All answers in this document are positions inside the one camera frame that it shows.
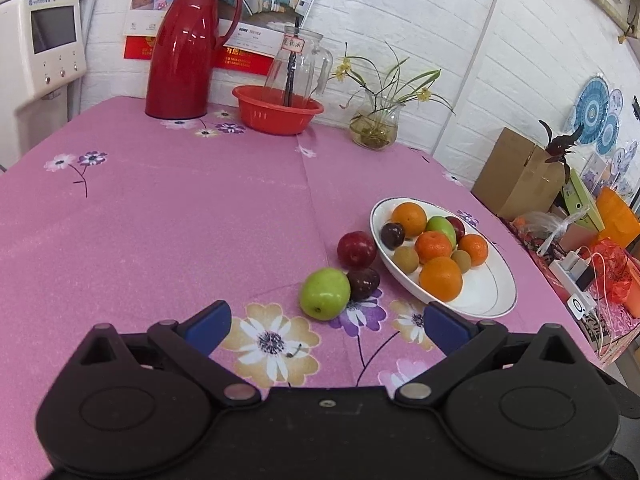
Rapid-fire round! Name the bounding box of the white box with black ring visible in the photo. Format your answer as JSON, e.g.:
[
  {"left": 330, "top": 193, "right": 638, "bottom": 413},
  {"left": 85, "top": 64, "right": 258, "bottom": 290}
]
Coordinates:
[{"left": 567, "top": 294, "right": 598, "bottom": 318}]

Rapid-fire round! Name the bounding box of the yellow flowering plant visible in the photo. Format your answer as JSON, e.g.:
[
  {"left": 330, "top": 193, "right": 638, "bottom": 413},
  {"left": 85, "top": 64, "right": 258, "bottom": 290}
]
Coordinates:
[{"left": 330, "top": 42, "right": 456, "bottom": 126}]

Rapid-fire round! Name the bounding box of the red plastic basin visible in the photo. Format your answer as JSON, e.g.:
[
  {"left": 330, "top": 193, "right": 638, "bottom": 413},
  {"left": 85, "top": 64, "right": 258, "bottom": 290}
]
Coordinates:
[{"left": 232, "top": 85, "right": 325, "bottom": 136}]

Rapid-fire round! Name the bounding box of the red plastic bag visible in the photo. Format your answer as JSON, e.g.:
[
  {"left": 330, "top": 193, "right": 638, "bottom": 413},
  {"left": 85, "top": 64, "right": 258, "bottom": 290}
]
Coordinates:
[{"left": 592, "top": 240, "right": 636, "bottom": 306}]

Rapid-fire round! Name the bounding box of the large green apple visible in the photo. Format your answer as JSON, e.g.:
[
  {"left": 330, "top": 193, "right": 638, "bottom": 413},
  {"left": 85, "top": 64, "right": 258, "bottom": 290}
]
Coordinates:
[{"left": 299, "top": 268, "right": 351, "bottom": 322}]

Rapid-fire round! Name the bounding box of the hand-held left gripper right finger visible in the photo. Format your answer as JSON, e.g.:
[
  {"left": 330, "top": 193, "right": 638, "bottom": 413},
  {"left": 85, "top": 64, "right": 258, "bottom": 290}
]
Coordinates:
[{"left": 395, "top": 301, "right": 573, "bottom": 408}]

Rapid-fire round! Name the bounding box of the white power strip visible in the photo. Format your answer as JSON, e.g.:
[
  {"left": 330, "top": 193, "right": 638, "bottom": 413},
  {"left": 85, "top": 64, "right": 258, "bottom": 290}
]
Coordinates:
[{"left": 550, "top": 247, "right": 598, "bottom": 291}]

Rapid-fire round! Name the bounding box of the cardboard box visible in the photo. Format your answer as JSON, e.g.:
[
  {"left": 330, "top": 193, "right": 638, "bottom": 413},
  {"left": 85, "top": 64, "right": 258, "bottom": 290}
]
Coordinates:
[{"left": 471, "top": 127, "right": 568, "bottom": 222}]

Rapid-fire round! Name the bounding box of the clear plastic bag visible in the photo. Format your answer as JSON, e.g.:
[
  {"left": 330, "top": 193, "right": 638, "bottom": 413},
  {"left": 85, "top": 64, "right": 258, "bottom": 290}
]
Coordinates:
[{"left": 515, "top": 210, "right": 586, "bottom": 256}]

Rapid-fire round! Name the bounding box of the orange plastic basket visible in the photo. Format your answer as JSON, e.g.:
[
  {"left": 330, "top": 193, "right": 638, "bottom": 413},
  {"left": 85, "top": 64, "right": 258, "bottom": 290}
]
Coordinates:
[{"left": 625, "top": 260, "right": 640, "bottom": 318}]

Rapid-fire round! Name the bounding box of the pink floral tablecloth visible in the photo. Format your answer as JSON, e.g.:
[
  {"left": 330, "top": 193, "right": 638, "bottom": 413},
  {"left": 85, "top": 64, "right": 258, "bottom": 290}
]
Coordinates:
[{"left": 0, "top": 96, "right": 601, "bottom": 391}]

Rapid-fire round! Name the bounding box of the black stirring stick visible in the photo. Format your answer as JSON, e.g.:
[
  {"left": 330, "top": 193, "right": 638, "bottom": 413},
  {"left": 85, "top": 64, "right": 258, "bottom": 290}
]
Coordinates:
[{"left": 285, "top": 16, "right": 302, "bottom": 107}]

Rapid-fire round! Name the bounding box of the dark purple plum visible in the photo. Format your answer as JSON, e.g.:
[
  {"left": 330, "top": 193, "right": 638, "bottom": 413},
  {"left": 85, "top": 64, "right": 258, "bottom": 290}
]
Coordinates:
[
  {"left": 380, "top": 222, "right": 406, "bottom": 250},
  {"left": 346, "top": 268, "right": 381, "bottom": 302}
]

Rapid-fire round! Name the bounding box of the green box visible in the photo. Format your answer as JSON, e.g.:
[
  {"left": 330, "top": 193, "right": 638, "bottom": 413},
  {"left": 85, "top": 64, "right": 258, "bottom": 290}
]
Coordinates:
[{"left": 562, "top": 170, "right": 606, "bottom": 231}]

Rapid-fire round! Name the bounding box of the pink box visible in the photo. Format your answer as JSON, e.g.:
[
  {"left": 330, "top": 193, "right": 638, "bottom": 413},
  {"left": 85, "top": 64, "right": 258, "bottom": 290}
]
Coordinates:
[{"left": 557, "top": 222, "right": 598, "bottom": 256}]

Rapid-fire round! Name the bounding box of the white oval plate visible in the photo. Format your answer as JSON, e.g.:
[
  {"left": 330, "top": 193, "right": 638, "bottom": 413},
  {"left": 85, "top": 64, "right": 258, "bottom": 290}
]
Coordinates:
[{"left": 370, "top": 197, "right": 517, "bottom": 318}]

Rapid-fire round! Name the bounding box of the medium blue patterned plate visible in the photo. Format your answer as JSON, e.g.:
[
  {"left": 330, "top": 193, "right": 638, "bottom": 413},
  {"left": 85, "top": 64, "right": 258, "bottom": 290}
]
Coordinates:
[{"left": 597, "top": 112, "right": 621, "bottom": 156}]

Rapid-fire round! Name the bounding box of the orange bag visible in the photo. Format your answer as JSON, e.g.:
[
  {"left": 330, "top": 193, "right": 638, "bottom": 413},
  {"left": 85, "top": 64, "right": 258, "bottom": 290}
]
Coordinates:
[{"left": 595, "top": 187, "right": 640, "bottom": 248}]

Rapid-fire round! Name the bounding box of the glass vase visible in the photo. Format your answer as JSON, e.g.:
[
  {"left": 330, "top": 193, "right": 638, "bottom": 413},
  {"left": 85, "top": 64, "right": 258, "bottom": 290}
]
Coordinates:
[{"left": 349, "top": 102, "right": 402, "bottom": 151}]

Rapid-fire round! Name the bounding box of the red thermos jug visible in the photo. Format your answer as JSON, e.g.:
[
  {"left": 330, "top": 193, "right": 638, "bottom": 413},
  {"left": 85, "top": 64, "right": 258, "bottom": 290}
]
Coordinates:
[{"left": 145, "top": 0, "right": 244, "bottom": 121}]

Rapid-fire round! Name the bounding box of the purple leaf plant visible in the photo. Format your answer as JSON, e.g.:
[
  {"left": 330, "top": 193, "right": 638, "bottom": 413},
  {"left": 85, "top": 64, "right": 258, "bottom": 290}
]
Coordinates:
[{"left": 538, "top": 120, "right": 585, "bottom": 186}]

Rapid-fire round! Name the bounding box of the orange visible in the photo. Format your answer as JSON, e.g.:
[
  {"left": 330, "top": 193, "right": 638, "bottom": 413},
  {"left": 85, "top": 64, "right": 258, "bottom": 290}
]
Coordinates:
[
  {"left": 391, "top": 202, "right": 428, "bottom": 239},
  {"left": 418, "top": 256, "right": 463, "bottom": 303}
]

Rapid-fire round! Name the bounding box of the small green apple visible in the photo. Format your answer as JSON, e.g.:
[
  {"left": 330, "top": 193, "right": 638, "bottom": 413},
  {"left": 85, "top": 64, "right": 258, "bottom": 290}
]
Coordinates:
[{"left": 425, "top": 215, "right": 458, "bottom": 250}]

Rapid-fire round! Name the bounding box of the large blue patterned plate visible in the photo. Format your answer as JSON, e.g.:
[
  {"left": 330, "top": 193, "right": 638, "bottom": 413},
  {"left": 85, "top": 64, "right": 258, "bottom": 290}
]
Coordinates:
[{"left": 575, "top": 76, "right": 611, "bottom": 143}]

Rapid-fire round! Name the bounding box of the tangerine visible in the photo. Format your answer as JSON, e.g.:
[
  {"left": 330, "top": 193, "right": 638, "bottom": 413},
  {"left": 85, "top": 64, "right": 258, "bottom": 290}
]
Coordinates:
[
  {"left": 415, "top": 230, "right": 453, "bottom": 264},
  {"left": 457, "top": 233, "right": 489, "bottom": 267}
]

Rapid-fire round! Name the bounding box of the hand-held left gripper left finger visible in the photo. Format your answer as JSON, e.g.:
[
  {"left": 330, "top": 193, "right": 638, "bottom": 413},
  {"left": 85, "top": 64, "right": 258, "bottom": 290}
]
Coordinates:
[{"left": 80, "top": 300, "right": 262, "bottom": 407}]

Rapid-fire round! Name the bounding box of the glass pitcher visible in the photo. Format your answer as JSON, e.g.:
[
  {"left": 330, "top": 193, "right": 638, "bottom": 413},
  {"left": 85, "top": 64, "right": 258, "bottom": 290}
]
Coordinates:
[{"left": 263, "top": 26, "right": 334, "bottom": 106}]

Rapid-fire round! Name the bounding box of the white screen device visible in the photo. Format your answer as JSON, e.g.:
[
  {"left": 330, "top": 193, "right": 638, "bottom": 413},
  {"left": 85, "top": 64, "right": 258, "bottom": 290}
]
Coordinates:
[{"left": 0, "top": 0, "right": 96, "bottom": 171}]

